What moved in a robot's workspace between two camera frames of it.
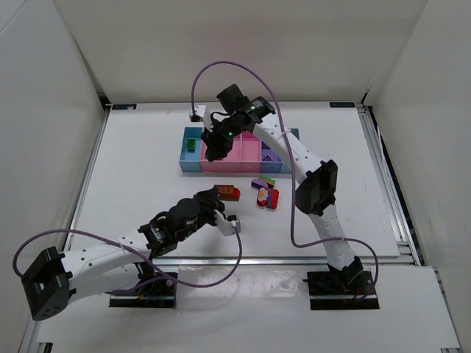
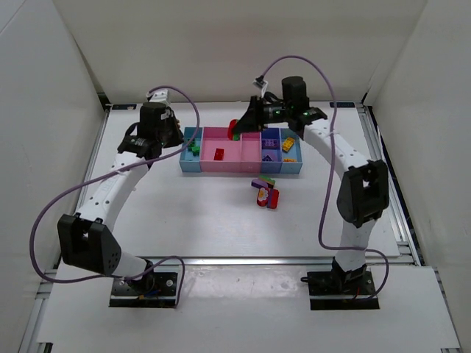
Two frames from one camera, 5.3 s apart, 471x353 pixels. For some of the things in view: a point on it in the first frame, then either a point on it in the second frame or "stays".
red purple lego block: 272,199 stays
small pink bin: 250,153 stays
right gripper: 215,142 → 258,115
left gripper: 210,205 → 173,131
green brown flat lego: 268,179 stays
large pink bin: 232,162 stays
